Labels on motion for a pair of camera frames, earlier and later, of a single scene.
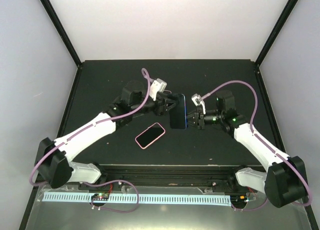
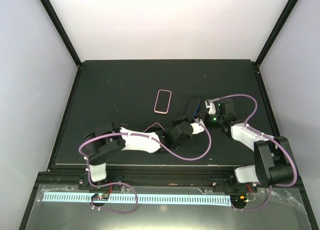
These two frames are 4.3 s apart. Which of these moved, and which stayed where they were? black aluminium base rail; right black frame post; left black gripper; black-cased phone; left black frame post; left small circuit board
Moved: left black gripper; black-cased phone
Stayed: left small circuit board; black aluminium base rail; right black frame post; left black frame post
